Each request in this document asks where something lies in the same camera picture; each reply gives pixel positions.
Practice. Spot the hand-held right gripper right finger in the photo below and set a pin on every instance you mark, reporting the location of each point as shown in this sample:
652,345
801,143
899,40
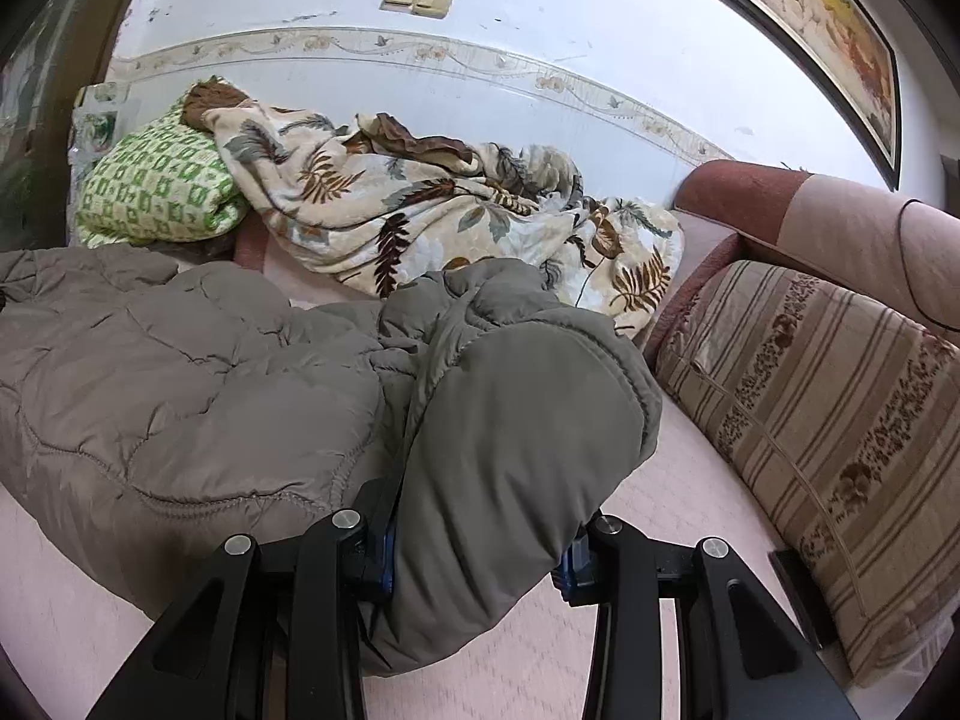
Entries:
574,574

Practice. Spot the green patterned pillow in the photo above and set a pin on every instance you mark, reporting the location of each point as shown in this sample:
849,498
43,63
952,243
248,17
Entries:
150,180

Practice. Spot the framed floral painting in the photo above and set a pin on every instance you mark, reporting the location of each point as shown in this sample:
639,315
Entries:
825,15

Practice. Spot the grey puffer jacket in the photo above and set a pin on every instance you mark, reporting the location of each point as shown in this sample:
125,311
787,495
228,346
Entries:
225,390

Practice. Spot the floral printed cloth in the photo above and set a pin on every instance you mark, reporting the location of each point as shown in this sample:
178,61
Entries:
97,127

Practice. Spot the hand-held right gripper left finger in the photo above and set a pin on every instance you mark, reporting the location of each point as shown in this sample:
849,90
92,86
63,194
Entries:
375,562

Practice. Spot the leaf print blanket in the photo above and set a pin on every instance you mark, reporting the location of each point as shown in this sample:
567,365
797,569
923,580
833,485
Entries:
375,202

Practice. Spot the brown cloth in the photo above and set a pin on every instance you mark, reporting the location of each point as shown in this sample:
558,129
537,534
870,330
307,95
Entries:
214,101

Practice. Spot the striped cushion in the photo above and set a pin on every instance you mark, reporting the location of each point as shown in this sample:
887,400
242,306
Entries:
810,405

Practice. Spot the pink brown sofa armrest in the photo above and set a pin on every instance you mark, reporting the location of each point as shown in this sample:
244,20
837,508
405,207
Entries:
825,217

